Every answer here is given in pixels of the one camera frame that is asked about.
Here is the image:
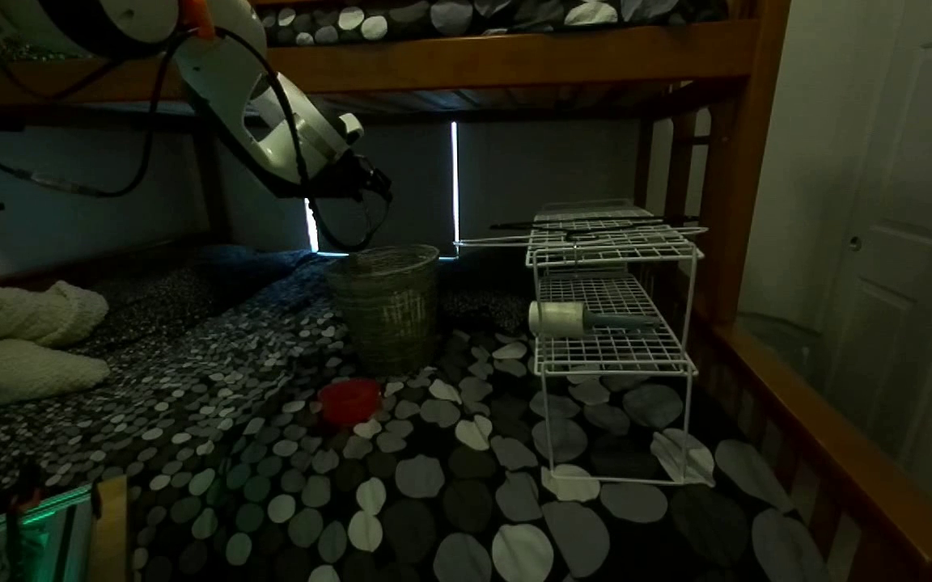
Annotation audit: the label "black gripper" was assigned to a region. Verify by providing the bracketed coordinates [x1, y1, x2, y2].
[296, 145, 399, 259]

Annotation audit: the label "woven wicker basket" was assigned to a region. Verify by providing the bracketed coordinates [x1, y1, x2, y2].
[322, 243, 445, 374]

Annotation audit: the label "red plastic bowl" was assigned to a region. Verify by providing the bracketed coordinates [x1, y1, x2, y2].
[314, 374, 386, 426]

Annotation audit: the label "dark window blinds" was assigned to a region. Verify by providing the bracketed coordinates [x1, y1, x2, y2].
[299, 113, 646, 259]

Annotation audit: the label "white cup on rack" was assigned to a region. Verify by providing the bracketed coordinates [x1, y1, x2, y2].
[525, 297, 593, 343]

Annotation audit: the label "pebble pattern bunk mattress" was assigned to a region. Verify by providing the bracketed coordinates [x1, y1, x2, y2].
[254, 0, 738, 47]

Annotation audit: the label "black pebble pattern bedspread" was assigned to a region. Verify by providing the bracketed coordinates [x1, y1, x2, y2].
[0, 243, 833, 582]

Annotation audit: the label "white folded towel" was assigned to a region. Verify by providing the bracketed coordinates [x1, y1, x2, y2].
[0, 267, 113, 409]

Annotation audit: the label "green lit box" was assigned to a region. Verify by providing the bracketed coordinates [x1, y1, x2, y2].
[0, 481, 100, 582]

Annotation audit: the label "white panel door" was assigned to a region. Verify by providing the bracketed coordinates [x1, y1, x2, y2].
[819, 0, 932, 532]

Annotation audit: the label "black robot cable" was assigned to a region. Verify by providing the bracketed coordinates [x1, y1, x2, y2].
[0, 23, 314, 204]

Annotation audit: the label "wooden bunk bed frame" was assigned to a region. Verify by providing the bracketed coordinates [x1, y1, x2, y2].
[0, 0, 932, 582]

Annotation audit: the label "white wire rack shelf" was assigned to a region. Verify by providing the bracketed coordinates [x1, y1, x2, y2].
[522, 204, 721, 492]

